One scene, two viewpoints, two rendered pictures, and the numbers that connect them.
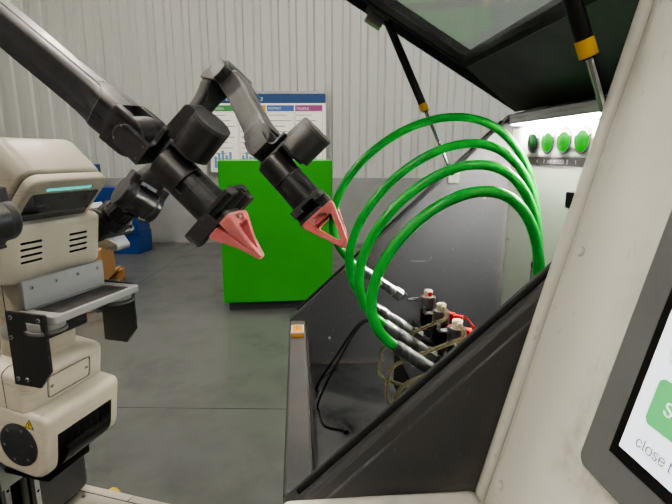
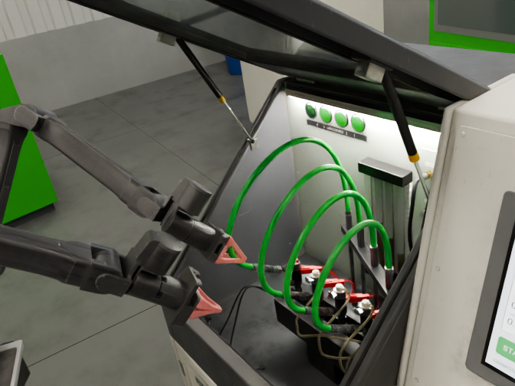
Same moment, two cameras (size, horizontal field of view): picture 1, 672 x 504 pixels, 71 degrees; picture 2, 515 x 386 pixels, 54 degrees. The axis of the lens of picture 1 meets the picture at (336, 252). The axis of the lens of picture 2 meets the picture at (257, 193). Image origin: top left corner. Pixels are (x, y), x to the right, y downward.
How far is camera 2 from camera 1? 0.65 m
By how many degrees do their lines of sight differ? 31
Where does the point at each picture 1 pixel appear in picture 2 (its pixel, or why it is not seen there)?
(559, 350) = (437, 316)
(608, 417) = (477, 349)
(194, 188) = (169, 292)
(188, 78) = not seen: outside the picture
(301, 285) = (19, 200)
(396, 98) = not seen: outside the picture
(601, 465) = (477, 368)
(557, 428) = (447, 352)
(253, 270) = not seen: outside the picture
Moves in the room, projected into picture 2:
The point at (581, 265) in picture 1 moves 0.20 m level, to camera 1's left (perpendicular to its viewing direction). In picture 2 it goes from (440, 276) to (359, 327)
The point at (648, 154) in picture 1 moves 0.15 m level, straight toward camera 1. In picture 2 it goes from (467, 231) to (504, 286)
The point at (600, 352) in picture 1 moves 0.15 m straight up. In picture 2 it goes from (463, 320) to (467, 252)
